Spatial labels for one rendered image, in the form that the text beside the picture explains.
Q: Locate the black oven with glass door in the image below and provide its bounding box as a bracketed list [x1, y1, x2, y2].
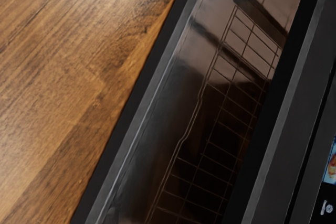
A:
[75, 0, 336, 224]

